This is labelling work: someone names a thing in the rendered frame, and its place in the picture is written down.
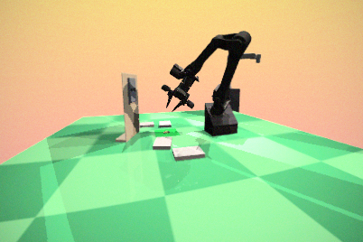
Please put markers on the bright green square patch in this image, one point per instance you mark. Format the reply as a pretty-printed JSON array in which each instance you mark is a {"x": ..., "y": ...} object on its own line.
[{"x": 159, "y": 133}]

